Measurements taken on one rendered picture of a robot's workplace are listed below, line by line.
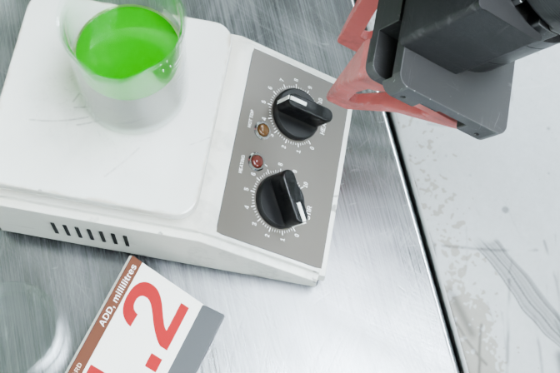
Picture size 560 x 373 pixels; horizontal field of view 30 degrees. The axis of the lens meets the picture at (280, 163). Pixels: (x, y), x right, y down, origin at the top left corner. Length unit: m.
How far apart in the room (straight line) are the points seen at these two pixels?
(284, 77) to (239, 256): 0.11
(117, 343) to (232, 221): 0.10
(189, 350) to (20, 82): 0.18
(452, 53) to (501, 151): 0.23
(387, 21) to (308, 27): 0.23
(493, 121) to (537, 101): 0.22
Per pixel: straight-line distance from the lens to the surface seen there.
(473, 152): 0.69
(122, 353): 0.61
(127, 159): 0.57
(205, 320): 0.63
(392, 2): 0.49
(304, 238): 0.61
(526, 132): 0.70
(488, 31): 0.45
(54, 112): 0.59
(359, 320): 0.64
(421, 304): 0.65
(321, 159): 0.63
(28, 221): 0.62
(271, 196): 0.60
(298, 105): 0.61
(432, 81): 0.47
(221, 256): 0.60
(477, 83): 0.49
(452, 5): 0.45
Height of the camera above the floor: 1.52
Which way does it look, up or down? 69 degrees down
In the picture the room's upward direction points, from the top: 8 degrees clockwise
